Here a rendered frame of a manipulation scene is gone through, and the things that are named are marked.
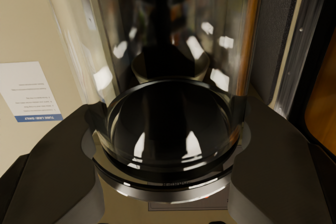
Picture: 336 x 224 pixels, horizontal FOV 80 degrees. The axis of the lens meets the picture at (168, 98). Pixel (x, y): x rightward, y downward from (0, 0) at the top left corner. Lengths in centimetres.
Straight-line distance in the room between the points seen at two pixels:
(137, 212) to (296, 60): 31
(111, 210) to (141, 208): 5
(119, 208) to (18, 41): 70
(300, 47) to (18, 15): 79
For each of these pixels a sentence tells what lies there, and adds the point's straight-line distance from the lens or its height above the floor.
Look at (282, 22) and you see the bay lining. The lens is 31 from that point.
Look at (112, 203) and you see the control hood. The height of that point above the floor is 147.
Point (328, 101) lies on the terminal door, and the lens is 29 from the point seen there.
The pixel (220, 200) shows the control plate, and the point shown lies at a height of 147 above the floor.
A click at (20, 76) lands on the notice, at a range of 96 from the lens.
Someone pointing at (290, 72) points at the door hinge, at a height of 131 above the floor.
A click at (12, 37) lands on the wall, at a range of 90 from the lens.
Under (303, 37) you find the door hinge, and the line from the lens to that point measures 31.
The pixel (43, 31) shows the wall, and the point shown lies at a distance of 83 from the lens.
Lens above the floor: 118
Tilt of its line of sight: 32 degrees up
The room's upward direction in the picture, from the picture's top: 175 degrees clockwise
